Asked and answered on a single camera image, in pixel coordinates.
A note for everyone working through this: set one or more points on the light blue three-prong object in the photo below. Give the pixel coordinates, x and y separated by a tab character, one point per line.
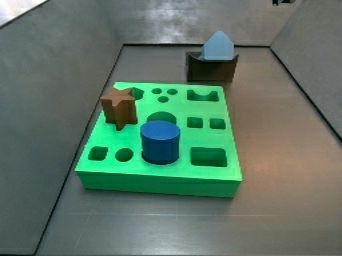
218	48

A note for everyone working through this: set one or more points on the dark brown curved fixture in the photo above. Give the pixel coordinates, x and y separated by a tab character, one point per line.
208	70

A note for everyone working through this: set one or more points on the dark blue cylinder block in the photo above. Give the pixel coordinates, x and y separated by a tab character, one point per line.
160	137

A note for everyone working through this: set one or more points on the green shape-sorter base block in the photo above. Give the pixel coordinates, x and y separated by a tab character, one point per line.
206	170

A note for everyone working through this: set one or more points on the brown star-shaped block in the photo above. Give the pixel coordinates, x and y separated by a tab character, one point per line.
119	107

